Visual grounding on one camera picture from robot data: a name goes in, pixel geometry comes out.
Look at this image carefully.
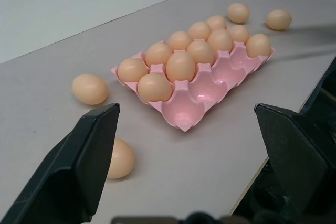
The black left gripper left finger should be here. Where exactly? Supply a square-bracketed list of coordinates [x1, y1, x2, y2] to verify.
[0, 102, 121, 224]

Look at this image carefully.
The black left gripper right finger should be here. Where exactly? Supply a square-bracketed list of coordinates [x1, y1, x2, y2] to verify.
[254, 103, 336, 217]

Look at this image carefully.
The pink egg tray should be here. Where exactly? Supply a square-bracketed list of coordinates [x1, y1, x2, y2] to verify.
[110, 26, 277, 133]

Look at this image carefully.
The beige egg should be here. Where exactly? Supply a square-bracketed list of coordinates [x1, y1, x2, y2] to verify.
[167, 30, 192, 51]
[72, 73, 109, 105]
[246, 34, 272, 58]
[205, 15, 227, 30]
[166, 51, 196, 82]
[117, 58, 149, 83]
[227, 25, 250, 44]
[227, 3, 250, 24]
[145, 42, 173, 67]
[187, 21, 212, 40]
[106, 136, 135, 179]
[207, 28, 234, 53]
[186, 40, 215, 65]
[266, 9, 292, 30]
[137, 73, 173, 102]

